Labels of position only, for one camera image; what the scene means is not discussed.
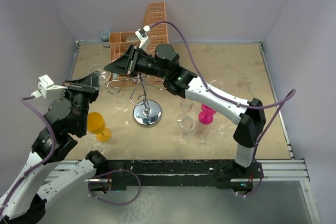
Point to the black base frame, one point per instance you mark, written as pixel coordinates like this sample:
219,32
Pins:
218,173

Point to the clear front wine glass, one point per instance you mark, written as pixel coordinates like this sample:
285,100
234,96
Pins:
185,130

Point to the pink plastic goblet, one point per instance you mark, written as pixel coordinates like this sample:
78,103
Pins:
206,116

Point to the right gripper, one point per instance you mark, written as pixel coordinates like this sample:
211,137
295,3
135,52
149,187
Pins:
126,64

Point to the orange plastic file organizer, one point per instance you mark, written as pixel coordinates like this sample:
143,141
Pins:
120,41

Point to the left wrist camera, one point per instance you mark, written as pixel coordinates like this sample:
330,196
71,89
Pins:
47,89

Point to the yellow plastic goblet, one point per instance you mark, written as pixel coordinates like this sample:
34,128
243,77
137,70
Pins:
96,125

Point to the small grey cap bottle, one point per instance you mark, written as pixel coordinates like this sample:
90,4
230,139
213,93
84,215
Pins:
105,37

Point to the clear wine glass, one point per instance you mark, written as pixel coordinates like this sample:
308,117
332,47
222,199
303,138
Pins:
216,85
185,130
104,76

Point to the chrome wine glass rack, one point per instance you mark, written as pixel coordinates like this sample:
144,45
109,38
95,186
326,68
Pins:
146,112

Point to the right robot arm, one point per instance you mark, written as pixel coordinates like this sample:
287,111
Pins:
248,116

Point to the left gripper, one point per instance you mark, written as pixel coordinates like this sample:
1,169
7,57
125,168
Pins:
88,84

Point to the clear back wine glass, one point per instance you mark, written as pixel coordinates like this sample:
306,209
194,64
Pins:
216,85

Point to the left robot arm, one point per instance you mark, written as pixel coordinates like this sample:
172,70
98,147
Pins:
64,110

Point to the clear champagne flute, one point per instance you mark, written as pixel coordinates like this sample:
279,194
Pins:
185,106

